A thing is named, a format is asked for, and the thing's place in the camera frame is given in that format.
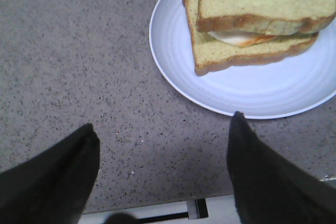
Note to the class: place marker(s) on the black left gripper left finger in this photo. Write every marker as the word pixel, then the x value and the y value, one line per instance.
pixel 54 186

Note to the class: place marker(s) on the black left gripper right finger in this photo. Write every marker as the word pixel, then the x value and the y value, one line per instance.
pixel 270 189

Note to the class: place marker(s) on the blue round plate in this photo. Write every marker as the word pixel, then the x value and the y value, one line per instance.
pixel 289 87

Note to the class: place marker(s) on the bread slice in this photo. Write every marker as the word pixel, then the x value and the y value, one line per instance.
pixel 269 17
pixel 210 55

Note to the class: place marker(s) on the fried egg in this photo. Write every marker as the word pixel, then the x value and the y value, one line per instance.
pixel 241 38

